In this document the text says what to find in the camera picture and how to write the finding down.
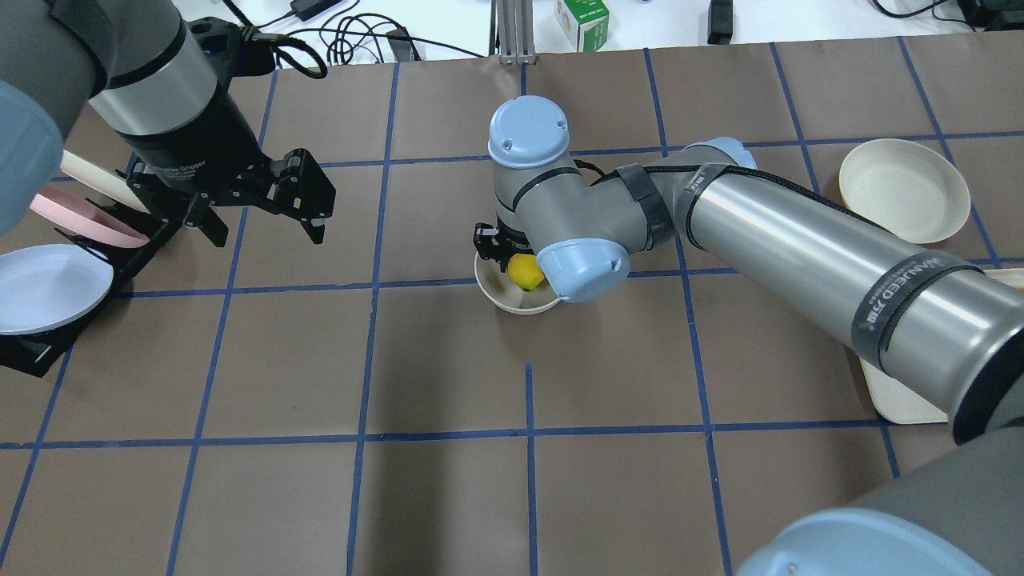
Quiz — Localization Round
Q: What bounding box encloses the blue plate in rack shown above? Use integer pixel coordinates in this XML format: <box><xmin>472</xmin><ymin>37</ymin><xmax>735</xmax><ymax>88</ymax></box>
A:
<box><xmin>1</xmin><ymin>244</ymin><xmax>114</xmax><ymax>336</ymax></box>

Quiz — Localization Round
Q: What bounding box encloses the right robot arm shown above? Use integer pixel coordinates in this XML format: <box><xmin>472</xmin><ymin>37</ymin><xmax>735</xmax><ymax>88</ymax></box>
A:
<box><xmin>473</xmin><ymin>95</ymin><xmax>1023</xmax><ymax>575</ymax></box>

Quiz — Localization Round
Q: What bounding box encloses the black power adapter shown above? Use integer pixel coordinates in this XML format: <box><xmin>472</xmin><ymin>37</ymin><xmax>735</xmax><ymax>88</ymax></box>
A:
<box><xmin>290</xmin><ymin>0</ymin><xmax>341</xmax><ymax>22</ymax></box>

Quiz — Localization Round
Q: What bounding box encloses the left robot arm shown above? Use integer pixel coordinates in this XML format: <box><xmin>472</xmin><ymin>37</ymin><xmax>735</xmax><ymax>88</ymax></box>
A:
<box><xmin>1</xmin><ymin>1</ymin><xmax>336</xmax><ymax>246</ymax></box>

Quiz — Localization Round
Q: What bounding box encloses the pink plate in rack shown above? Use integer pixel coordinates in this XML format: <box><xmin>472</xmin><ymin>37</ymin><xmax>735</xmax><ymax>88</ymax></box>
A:
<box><xmin>30</xmin><ymin>186</ymin><xmax>150</xmax><ymax>249</ymax></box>

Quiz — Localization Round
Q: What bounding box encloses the cream round plate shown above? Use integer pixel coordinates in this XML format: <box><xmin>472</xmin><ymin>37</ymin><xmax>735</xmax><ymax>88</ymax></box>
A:
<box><xmin>838</xmin><ymin>138</ymin><xmax>972</xmax><ymax>245</ymax></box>

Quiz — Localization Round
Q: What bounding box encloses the cream rectangular tray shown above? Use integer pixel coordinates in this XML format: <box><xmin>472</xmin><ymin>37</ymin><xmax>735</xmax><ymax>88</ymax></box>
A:
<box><xmin>852</xmin><ymin>258</ymin><xmax>1022</xmax><ymax>433</ymax></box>

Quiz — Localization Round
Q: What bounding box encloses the black dish rack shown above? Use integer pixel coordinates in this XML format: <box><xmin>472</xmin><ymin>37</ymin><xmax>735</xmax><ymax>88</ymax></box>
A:
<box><xmin>1</xmin><ymin>152</ymin><xmax>189</xmax><ymax>377</ymax></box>

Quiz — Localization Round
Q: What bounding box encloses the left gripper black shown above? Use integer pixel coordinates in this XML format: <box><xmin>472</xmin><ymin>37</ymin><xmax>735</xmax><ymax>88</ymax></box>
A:
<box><xmin>124</xmin><ymin>96</ymin><xmax>336</xmax><ymax>247</ymax></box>

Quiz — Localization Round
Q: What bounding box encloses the yellow lemon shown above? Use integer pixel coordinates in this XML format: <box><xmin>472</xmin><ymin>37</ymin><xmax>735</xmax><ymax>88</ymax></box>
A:
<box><xmin>506</xmin><ymin>253</ymin><xmax>547</xmax><ymax>293</ymax></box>

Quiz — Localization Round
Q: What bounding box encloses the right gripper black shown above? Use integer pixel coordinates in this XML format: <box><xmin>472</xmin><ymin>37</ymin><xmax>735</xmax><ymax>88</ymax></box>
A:
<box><xmin>473</xmin><ymin>218</ymin><xmax>534</xmax><ymax>265</ymax></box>

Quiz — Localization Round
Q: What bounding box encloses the green white carton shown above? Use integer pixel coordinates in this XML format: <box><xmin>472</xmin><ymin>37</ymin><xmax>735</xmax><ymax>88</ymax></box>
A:
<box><xmin>554</xmin><ymin>1</ymin><xmax>610</xmax><ymax>54</ymax></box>

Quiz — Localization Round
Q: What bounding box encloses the white ceramic bowl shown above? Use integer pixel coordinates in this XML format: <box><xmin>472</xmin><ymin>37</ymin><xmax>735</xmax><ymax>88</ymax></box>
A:
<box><xmin>473</xmin><ymin>254</ymin><xmax>561</xmax><ymax>316</ymax></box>

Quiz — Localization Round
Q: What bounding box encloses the aluminium frame post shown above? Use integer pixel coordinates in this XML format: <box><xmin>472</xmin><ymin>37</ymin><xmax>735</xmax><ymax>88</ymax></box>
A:
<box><xmin>489</xmin><ymin>1</ymin><xmax>535</xmax><ymax>66</ymax></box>

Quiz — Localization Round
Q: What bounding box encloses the cream plate in rack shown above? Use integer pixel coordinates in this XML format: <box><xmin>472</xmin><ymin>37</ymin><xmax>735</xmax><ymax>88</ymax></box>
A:
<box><xmin>61</xmin><ymin>150</ymin><xmax>151</xmax><ymax>214</ymax></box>

